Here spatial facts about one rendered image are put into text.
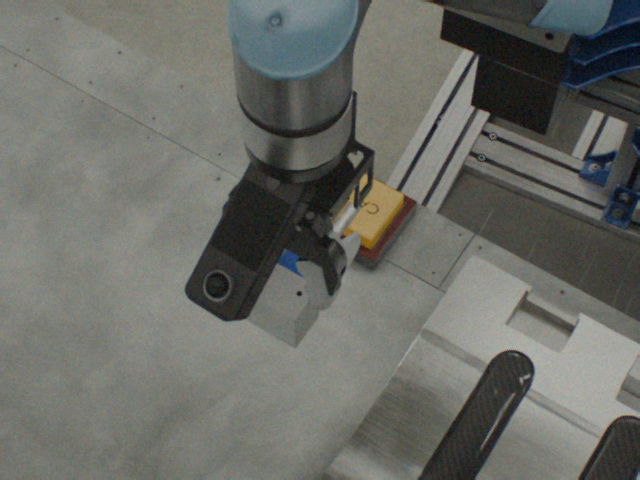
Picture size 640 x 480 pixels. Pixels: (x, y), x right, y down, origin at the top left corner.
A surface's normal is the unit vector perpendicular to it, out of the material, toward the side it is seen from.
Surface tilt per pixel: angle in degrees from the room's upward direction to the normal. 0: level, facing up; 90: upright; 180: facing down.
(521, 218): 0
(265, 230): 33
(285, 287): 0
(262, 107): 90
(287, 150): 90
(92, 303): 0
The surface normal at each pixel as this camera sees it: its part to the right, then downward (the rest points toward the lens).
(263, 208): -0.32, -0.04
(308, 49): 0.29, 0.80
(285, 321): -0.54, 0.72
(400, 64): 0.00, -0.51
